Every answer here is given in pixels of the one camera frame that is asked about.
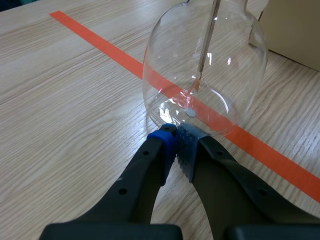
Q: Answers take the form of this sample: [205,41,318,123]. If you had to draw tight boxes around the brown cardboard box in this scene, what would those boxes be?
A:
[249,0,320,73]

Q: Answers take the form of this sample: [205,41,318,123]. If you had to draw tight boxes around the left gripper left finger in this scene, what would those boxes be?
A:
[38,123,183,240]

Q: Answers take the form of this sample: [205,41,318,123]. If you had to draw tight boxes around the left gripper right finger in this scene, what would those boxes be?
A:
[176,122,320,240]

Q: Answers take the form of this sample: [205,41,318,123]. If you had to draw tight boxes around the clear glass flask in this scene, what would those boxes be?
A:
[141,0,269,138]

